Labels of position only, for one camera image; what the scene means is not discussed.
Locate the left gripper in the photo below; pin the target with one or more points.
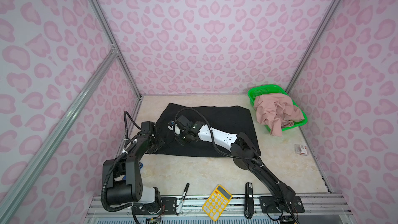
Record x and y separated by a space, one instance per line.
160 142

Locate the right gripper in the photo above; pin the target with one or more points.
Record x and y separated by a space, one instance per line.
181 142

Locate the black shirt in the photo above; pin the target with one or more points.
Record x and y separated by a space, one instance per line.
233 120

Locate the pink garment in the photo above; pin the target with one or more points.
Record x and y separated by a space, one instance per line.
277 111

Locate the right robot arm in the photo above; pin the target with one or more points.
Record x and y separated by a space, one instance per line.
244 154

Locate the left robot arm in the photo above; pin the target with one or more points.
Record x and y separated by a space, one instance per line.
122 184

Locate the black marker pen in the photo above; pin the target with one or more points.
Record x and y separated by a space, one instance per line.
180 205

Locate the yellow calculator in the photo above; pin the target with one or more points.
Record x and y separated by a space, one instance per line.
217 202

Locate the black stapler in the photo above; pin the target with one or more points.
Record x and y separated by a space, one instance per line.
249 206

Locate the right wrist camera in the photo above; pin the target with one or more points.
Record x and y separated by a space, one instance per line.
178 123

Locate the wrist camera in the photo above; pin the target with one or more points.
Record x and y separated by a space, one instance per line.
148 128
178 123

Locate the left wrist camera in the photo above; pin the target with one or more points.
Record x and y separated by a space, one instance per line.
148 128

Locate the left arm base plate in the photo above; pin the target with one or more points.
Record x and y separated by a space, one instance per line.
167 206

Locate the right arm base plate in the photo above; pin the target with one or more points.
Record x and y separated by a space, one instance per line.
271 205

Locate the aluminium mounting rail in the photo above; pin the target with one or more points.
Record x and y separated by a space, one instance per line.
320 208

